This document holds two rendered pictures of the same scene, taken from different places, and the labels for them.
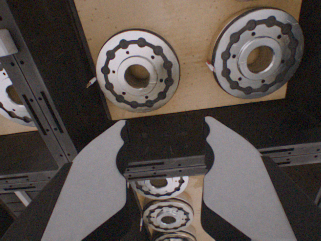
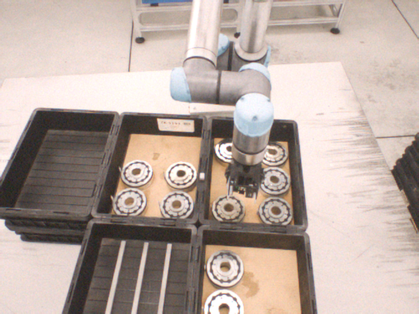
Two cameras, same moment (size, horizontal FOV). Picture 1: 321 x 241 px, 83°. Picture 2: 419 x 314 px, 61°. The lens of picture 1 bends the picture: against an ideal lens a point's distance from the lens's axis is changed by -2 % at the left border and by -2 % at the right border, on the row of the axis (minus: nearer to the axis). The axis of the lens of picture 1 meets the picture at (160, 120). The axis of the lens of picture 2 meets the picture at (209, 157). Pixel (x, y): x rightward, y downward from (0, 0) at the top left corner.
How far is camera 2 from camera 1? 0.92 m
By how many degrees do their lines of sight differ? 65
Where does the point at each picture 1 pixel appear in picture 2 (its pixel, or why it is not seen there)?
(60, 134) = (202, 204)
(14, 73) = (199, 184)
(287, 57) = (287, 212)
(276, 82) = (284, 222)
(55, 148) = (196, 209)
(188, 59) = (249, 214)
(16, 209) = (92, 296)
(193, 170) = (247, 229)
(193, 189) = (245, 298)
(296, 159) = (289, 232)
